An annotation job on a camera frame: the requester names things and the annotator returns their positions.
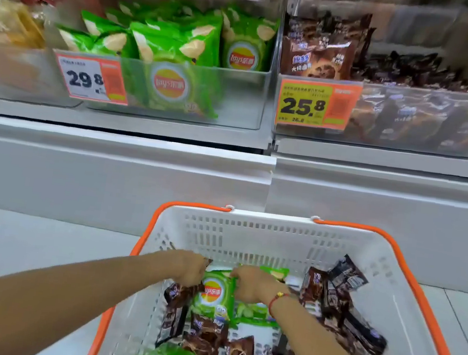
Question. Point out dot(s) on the person's right hand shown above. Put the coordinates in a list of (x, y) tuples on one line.
[(256, 286)]

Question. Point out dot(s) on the person's left hand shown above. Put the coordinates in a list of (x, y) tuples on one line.
[(188, 268)]

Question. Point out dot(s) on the person's left fingers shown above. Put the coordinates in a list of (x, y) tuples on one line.
[(202, 272)]

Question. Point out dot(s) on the person's right fingers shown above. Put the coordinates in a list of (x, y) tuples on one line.
[(238, 280)]

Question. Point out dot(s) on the person's left forearm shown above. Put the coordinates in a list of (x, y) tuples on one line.
[(52, 302)]

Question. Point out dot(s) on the white plastic shopping basket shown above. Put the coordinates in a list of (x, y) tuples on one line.
[(252, 233)]

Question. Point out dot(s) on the white metal store shelf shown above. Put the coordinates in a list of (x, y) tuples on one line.
[(132, 171)]

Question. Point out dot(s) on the pile of brown cookie packets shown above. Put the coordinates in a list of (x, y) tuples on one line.
[(316, 57), (359, 335)]

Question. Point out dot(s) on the clear plastic shelf bin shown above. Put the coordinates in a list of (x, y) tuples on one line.
[(243, 99), (458, 122), (17, 72)]

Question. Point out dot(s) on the yellow and orange price tag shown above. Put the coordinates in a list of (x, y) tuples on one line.
[(307, 103)]

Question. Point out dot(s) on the heap of green chip bags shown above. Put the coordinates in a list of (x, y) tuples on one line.
[(169, 82)]

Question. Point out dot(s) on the white and orange price tag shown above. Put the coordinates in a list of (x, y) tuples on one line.
[(82, 78)]

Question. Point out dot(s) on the heap of yellow snack bags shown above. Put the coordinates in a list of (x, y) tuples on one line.
[(10, 24)]

